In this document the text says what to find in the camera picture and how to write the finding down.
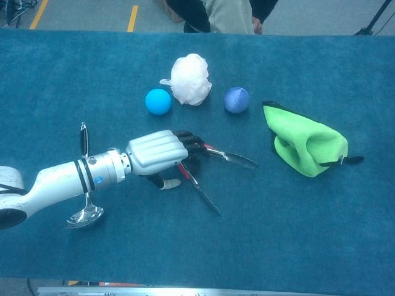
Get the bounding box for cardboard box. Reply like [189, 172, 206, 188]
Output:
[154, 0, 185, 23]

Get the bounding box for black tripod stand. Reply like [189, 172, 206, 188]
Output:
[354, 0, 395, 36]

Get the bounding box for purple blue ball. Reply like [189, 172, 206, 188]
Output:
[224, 86, 250, 114]

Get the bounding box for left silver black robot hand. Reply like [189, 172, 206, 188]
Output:
[125, 129, 207, 189]

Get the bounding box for steel ladle with black handle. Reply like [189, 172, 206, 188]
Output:
[64, 121, 105, 229]

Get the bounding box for steel tongs with red grips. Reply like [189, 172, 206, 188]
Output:
[177, 143, 259, 217]

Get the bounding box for seated person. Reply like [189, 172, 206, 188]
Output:
[166, 0, 280, 35]

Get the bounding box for black cable bundle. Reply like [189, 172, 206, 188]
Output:
[0, 0, 38, 27]

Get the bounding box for cyan ball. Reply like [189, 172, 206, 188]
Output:
[144, 88, 172, 116]

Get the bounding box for white mesh bath loofah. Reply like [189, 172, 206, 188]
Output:
[159, 52, 213, 107]

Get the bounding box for green microfiber cloth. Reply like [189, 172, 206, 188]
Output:
[262, 101, 365, 178]

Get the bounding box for aluminium rail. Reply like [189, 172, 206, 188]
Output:
[36, 286, 340, 296]

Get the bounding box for teal carpet table cover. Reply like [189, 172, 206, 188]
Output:
[0, 28, 395, 296]

